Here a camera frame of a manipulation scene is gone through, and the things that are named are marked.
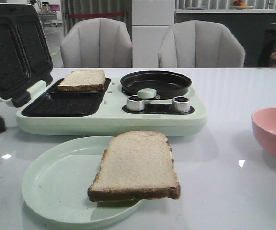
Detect light green round plate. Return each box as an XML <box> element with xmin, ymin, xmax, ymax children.
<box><xmin>22</xmin><ymin>136</ymin><xmax>143</xmax><ymax>229</ymax></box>

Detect right silver control knob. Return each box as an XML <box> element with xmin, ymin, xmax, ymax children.
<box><xmin>172</xmin><ymin>96</ymin><xmax>190</xmax><ymax>113</ymax></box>

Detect pink bowl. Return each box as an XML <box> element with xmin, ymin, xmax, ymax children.
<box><xmin>252</xmin><ymin>107</ymin><xmax>276</xmax><ymax>157</ymax></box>

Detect fruit plate on counter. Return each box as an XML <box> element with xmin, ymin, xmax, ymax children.
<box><xmin>231</xmin><ymin>0</ymin><xmax>253</xmax><ymax>10</ymax></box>

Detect dark kitchen counter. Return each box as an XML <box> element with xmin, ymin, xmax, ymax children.
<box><xmin>174</xmin><ymin>9</ymin><xmax>276</xmax><ymax>67</ymax></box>

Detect white refrigerator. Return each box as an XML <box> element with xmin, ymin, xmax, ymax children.
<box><xmin>132</xmin><ymin>0</ymin><xmax>175</xmax><ymax>68</ymax></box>

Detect left grey upholstered chair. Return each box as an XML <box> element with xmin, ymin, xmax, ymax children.
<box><xmin>60</xmin><ymin>18</ymin><xmax>132</xmax><ymax>68</ymax></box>

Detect green breakfast maker base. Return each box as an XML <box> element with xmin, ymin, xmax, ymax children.
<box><xmin>16</xmin><ymin>78</ymin><xmax>207</xmax><ymax>136</ymax></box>

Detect green breakfast maker lid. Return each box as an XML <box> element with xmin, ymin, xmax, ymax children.
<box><xmin>0</xmin><ymin>3</ymin><xmax>53</xmax><ymax>107</ymax></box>

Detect right grey upholstered chair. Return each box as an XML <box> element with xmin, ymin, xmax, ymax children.
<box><xmin>158</xmin><ymin>20</ymin><xmax>245</xmax><ymax>68</ymax></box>

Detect grey upholstered chair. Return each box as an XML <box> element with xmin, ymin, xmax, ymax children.
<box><xmin>158</xmin><ymin>20</ymin><xmax>245</xmax><ymax>68</ymax></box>
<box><xmin>60</xmin><ymin>18</ymin><xmax>132</xmax><ymax>68</ymax></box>

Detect silver control knob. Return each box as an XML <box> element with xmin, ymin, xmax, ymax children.
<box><xmin>172</xmin><ymin>96</ymin><xmax>190</xmax><ymax>113</ymax></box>
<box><xmin>126</xmin><ymin>95</ymin><xmax>145</xmax><ymax>112</ymax></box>

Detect left silver control knob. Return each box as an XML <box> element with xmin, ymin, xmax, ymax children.
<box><xmin>126</xmin><ymin>95</ymin><xmax>145</xmax><ymax>112</ymax></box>

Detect bread slice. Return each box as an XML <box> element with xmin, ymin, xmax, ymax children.
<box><xmin>87</xmin><ymin>131</ymin><xmax>181</xmax><ymax>202</ymax></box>
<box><xmin>57</xmin><ymin>70</ymin><xmax>106</xmax><ymax>92</ymax></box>

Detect black round frying pan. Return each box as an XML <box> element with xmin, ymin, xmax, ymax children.
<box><xmin>120</xmin><ymin>70</ymin><xmax>192</xmax><ymax>100</ymax></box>

